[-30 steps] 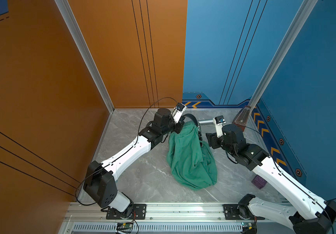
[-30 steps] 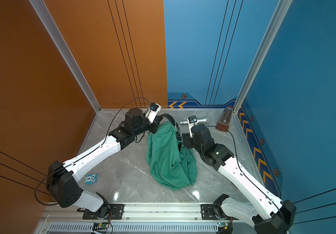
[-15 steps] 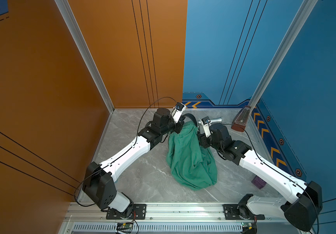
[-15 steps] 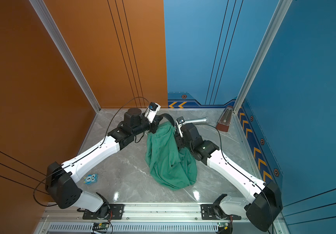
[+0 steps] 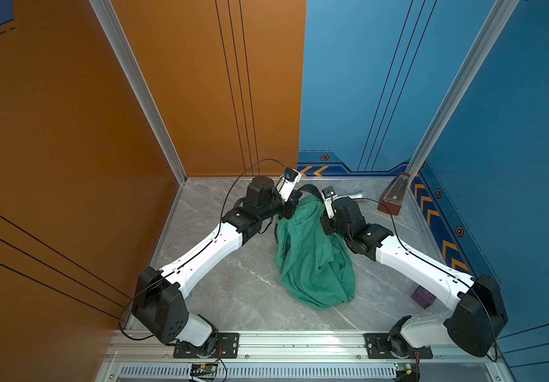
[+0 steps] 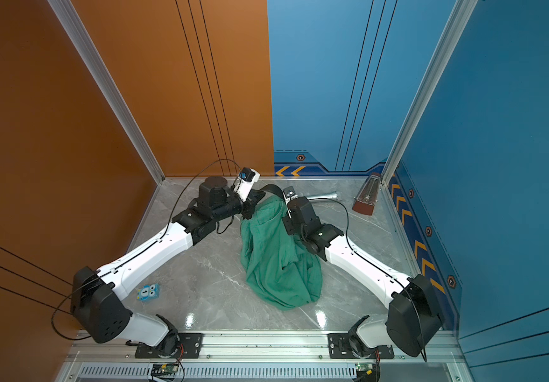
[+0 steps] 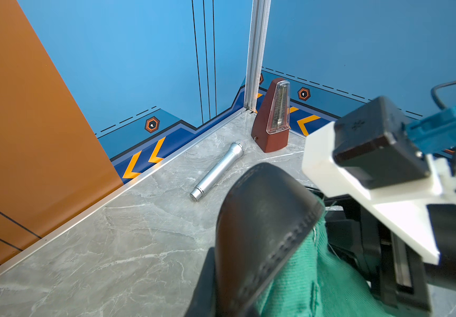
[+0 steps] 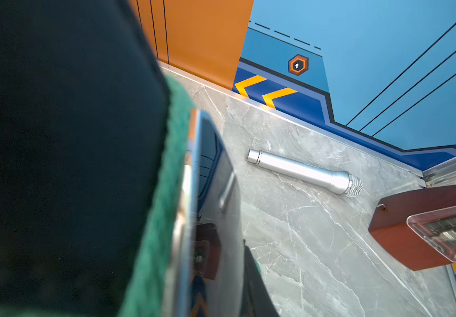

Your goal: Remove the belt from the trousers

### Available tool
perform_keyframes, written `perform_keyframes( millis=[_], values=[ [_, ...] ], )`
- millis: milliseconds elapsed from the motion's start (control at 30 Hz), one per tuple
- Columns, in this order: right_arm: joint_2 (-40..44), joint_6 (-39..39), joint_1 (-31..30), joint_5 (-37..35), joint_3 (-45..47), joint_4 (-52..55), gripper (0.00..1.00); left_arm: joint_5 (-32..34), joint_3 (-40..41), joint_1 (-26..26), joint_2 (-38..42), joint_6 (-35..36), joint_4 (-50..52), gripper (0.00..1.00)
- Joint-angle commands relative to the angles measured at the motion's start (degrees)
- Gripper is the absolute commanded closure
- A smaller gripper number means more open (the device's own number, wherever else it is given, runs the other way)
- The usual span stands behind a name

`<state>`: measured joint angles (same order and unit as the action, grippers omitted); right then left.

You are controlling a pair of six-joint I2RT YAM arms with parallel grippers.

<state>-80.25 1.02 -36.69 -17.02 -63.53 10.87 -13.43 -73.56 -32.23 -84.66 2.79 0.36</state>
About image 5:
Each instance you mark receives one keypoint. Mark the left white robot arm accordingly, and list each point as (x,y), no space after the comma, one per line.
(159,298)

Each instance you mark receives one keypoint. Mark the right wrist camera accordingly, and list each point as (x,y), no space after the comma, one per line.
(329,195)

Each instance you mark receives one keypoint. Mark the black belt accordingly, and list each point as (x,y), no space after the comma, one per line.
(311,189)

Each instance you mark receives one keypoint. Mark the aluminium corner post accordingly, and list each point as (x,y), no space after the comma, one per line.
(491,29)
(113,29)

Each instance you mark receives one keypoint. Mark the green trousers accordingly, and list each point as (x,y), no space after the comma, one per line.
(314,268)

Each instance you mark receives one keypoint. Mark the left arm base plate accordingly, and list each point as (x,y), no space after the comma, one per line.
(220,345)

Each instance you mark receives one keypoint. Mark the left green circuit board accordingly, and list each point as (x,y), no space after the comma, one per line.
(204,370)

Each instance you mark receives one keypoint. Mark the purple cube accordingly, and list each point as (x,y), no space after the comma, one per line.
(423,298)

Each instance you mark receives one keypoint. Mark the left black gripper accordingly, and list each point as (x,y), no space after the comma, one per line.
(289,204)

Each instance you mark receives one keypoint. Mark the aluminium mounting rail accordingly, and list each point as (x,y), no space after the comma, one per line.
(279,355)

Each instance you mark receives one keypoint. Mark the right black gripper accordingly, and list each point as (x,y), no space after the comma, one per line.
(324,221)

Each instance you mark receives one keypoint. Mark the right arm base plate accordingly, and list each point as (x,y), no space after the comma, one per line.
(385,346)

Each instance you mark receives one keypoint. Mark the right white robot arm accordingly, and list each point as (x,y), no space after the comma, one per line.
(476,312)

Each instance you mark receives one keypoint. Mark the left aluminium corner post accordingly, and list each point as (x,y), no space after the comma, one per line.
(113,29)

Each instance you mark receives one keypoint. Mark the right aluminium corner post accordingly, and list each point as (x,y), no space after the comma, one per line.
(491,29)

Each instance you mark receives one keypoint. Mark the right green circuit board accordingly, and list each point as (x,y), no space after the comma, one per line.
(407,372)

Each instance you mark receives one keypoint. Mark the green circuit board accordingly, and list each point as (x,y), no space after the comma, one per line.
(204,370)
(407,372)

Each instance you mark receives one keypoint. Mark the brown wooden metronome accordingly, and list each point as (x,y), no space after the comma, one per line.
(391,201)

